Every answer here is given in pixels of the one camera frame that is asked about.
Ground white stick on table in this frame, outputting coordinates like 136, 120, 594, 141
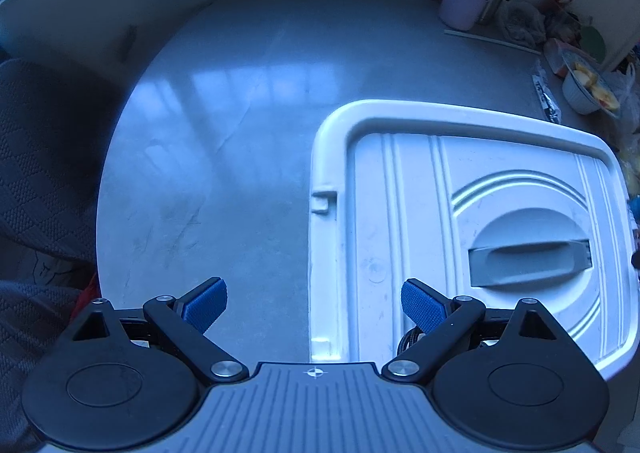
444, 28, 541, 56

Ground bag of dried snacks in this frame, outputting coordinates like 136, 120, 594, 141
496, 2, 547, 49

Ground red puffy jacket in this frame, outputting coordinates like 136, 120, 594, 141
73, 273, 102, 317

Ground white plastic bin lid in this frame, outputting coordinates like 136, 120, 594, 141
308, 100, 639, 378

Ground grey fabric chair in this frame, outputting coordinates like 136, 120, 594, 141
1, 59, 117, 452

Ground dark cup with red box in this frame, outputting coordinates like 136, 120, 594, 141
546, 0, 580, 37

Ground white snack wrapper packet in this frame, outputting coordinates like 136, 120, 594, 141
532, 59, 562, 125

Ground patterned bowl with apple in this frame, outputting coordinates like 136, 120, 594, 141
562, 50, 620, 117

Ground clear plastic bag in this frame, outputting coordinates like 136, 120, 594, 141
605, 63, 639, 150

